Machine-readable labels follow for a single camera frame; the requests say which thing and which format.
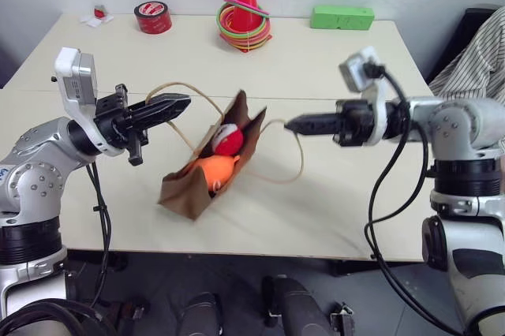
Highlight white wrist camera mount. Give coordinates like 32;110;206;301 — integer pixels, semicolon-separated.
54;47;124;158
339;45;391;144

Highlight orange plush toy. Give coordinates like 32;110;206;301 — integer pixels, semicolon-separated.
192;154;241;200

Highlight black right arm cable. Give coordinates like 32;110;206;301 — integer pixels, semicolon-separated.
363;55;465;336

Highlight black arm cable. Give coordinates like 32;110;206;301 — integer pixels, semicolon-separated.
363;55;465;336
84;161;112;309

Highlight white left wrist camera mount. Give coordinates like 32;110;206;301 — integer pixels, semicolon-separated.
54;47;124;158

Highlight red round plush toy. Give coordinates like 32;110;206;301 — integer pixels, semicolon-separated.
212;123;244;156

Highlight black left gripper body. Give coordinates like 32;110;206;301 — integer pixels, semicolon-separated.
93;84;150;167

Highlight black cable bundle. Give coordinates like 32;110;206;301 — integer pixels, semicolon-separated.
0;298;120;336

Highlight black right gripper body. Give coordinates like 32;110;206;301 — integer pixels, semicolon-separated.
332;99;376;148

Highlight red and black tape roll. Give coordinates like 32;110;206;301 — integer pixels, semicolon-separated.
133;0;174;35

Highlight pink plastic toss ring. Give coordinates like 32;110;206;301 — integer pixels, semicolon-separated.
223;0;271;19

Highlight red plastic toss ring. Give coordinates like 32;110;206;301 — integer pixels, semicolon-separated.
218;16;274;50

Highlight striped shirt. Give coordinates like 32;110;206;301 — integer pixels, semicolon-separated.
428;6;505;105

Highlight brown paper bag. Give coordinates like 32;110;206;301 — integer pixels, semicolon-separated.
144;82;305;222

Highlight green plastic toss ring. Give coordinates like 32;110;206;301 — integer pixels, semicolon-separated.
216;1;274;36

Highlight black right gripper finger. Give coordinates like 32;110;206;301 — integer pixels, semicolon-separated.
284;112;338;126
283;122;338;137

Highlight yellow plastic toss ring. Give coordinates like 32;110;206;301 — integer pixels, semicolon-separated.
219;22;273;54

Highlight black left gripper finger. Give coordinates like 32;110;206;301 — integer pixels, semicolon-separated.
128;92;193;115
133;101;191;132

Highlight green foam block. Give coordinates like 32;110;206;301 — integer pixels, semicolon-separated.
309;5;376;32

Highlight black table foot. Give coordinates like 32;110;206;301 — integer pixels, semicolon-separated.
328;258;382;278

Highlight dark rounded robot foot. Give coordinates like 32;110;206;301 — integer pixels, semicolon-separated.
180;291;223;336
261;274;329;336

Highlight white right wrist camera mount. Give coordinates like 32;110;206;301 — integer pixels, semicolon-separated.
339;45;391;144

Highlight black chair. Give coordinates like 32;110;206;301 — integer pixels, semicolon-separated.
425;3;501;85

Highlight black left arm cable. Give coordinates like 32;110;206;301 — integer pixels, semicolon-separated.
84;161;112;309

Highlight red traffic cone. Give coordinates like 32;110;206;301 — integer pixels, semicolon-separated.
229;0;260;34

